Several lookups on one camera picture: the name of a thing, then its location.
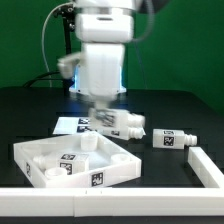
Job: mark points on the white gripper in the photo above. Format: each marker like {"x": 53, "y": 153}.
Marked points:
{"x": 102, "y": 64}

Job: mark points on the white square tabletop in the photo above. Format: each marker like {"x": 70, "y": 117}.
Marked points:
{"x": 109, "y": 164}

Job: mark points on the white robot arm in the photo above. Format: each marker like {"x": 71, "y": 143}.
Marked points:
{"x": 104, "y": 27}

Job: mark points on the white marker sheet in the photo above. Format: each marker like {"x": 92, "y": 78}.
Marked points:
{"x": 72, "y": 125}

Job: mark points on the white right fence bar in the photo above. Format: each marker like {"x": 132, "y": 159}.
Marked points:
{"x": 205, "y": 169}

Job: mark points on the white fence bar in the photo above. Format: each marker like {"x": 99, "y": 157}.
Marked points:
{"x": 205, "y": 169}
{"x": 19, "y": 202}

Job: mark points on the white front fence bar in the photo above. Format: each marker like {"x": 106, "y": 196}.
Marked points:
{"x": 19, "y": 202}

